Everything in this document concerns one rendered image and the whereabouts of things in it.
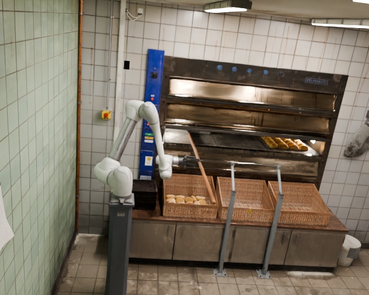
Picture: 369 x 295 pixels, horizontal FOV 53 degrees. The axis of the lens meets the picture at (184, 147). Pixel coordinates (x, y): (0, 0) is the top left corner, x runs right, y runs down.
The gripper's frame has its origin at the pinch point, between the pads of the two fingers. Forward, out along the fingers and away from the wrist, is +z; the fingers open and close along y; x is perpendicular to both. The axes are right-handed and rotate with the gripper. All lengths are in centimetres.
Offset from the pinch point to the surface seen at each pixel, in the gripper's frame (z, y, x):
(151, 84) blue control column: -50, -61, -50
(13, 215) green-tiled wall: -126, -9, 128
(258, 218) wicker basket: 69, 57, -1
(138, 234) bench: -51, 81, 1
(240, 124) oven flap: 47, -28, -49
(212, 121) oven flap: 17, -28, -50
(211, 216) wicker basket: 20, 59, -3
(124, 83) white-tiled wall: -77, -59, -53
